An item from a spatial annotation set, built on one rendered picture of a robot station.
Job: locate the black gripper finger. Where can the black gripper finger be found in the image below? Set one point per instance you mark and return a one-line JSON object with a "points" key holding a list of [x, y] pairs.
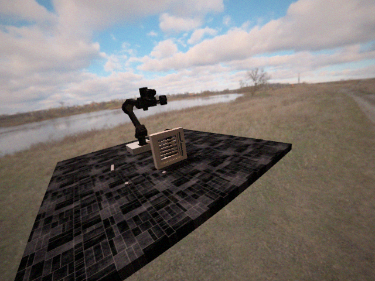
{"points": [[148, 102], [163, 99]]}

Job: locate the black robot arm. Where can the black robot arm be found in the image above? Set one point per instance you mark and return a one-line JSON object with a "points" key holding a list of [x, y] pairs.
{"points": [[140, 130]]}

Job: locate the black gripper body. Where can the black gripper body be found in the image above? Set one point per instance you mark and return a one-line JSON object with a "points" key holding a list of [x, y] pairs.
{"points": [[141, 102]]}

